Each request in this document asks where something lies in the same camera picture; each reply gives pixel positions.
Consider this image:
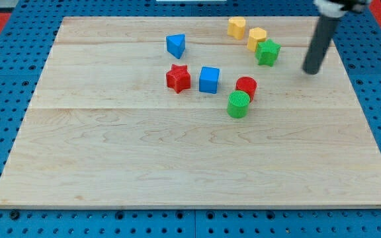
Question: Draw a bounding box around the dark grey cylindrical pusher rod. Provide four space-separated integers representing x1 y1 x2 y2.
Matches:
302 15 340 75

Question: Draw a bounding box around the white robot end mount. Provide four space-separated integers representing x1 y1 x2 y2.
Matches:
312 0 373 19

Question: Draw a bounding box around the green star block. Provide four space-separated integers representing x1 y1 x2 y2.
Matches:
255 39 281 67

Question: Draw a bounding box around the yellow heart block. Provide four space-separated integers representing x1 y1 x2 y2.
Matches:
227 17 246 40

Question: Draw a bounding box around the red star block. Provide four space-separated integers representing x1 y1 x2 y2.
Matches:
166 64 191 94

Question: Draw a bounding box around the yellow hexagon block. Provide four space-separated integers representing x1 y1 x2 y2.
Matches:
247 27 268 52

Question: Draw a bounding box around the red cylinder block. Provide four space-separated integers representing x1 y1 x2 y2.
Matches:
235 76 257 102

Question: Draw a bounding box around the green cylinder block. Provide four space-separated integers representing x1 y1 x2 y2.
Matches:
227 91 250 118

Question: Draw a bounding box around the blue cube block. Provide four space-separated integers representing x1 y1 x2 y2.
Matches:
198 66 220 94

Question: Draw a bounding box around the blue triangle block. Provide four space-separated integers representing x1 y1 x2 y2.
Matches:
166 34 185 60

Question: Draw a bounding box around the wooden board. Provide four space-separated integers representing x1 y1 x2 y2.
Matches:
0 17 381 210

